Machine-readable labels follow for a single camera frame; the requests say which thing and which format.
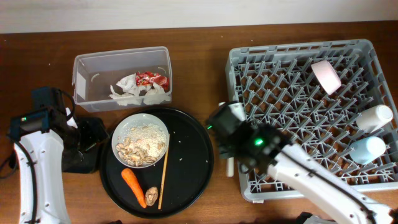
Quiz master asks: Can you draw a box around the white plastic fork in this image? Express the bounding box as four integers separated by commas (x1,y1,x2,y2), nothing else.
226,157,234,177

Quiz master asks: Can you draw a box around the red snack wrapper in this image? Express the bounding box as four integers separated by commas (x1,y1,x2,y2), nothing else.
136,72,170,91

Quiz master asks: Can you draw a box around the pink small bowl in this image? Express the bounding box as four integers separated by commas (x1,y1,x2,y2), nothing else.
311,60,341,95

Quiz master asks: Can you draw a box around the light blue cup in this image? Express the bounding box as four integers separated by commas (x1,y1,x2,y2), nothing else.
349,136,386,165

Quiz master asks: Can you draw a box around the white cup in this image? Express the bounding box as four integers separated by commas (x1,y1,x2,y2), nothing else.
356,105,393,133

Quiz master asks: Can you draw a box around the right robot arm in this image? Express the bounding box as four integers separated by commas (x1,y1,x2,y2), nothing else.
206,107,397,223

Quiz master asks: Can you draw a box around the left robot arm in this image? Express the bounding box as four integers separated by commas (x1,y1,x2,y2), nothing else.
7,86,109,223

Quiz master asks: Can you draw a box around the grey dishwasher rack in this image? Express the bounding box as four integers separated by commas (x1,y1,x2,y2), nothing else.
226,39,397,192

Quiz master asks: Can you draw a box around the black rectangular tray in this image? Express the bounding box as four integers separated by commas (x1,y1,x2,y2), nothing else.
62,117,109,174

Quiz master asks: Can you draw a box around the round black tray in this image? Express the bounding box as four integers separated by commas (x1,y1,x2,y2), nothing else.
99,107,214,218

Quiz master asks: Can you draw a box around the grey bowl with food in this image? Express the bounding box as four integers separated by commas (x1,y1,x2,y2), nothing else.
111,113,170,169

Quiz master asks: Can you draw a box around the orange carrot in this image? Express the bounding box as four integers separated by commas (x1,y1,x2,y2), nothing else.
121,168,147,208

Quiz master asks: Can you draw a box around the wooden chopstick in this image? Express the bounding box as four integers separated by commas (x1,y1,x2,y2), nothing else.
157,135,170,210

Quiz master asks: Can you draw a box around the clear plastic bin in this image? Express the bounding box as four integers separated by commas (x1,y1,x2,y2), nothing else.
72,46,172,112

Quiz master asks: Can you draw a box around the brown shiitake mushroom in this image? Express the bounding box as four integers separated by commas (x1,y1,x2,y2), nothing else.
145,187,159,207

